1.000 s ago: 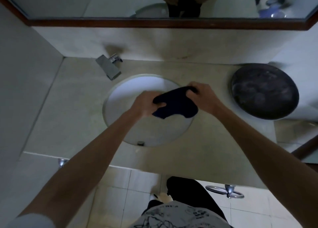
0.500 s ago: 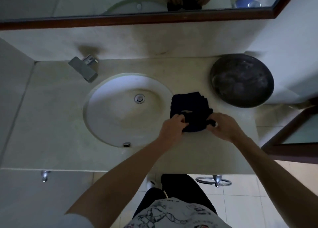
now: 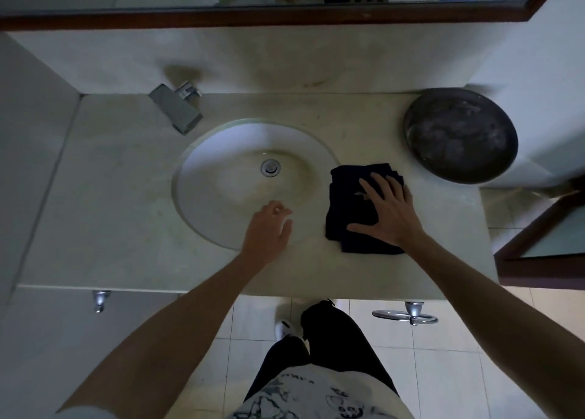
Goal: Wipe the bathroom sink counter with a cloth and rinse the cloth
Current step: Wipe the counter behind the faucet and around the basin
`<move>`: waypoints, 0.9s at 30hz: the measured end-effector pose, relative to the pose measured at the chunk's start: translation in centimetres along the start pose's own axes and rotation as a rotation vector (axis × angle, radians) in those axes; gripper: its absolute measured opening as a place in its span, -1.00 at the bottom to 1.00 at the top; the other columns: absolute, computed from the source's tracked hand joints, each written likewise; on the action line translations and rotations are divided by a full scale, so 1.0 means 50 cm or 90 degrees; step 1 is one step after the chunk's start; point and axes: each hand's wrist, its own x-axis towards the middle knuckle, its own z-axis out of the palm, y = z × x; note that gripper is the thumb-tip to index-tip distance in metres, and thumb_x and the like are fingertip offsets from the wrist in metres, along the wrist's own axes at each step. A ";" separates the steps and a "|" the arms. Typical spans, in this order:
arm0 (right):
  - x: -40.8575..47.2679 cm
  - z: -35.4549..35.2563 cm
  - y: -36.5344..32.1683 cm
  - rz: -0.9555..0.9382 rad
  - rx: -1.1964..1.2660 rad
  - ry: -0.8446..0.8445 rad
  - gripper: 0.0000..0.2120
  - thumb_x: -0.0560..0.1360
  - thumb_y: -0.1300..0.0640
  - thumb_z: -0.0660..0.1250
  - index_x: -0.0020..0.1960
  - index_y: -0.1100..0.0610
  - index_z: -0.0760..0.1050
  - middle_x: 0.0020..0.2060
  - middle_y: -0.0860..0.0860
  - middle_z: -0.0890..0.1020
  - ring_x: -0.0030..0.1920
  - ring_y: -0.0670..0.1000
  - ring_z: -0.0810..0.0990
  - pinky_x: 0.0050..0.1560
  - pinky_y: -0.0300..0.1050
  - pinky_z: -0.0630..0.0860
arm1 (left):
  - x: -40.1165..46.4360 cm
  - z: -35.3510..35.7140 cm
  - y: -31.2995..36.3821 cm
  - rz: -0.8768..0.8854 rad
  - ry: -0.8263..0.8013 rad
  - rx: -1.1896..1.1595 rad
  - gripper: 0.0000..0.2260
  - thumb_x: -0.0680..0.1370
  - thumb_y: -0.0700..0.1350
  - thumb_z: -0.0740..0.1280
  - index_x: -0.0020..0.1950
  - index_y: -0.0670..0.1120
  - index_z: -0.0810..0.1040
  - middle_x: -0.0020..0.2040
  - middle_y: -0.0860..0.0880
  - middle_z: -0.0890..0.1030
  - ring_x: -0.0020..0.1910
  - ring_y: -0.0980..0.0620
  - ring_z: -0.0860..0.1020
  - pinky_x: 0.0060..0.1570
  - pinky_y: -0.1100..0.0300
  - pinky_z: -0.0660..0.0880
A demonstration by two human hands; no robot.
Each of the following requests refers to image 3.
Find person's right hand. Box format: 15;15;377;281
346;172;428;253

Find person's left hand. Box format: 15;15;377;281
239;200;294;269

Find dark blue cleaning cloth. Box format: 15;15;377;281
324;161;408;256

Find person's right forearm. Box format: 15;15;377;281
404;238;585;419

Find person's left forearm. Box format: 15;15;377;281
57;254;271;419

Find white oval sink basin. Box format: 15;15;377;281
171;118;341;252

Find beige marble sink countertop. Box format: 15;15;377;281
18;92;499;301

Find black round tray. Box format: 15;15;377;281
403;87;520;186

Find black trousers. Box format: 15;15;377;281
242;300;401;404

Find wood framed glass door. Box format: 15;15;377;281
493;176;585;292

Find chrome square faucet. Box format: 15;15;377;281
147;80;204;136

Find white printed t-shirt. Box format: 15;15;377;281
54;364;414;419

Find chrome towel ring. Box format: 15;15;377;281
371;300;439;327

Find chrome wall hook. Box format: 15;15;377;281
91;289;113;314

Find wood framed wall mirror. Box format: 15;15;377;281
0;0;570;32

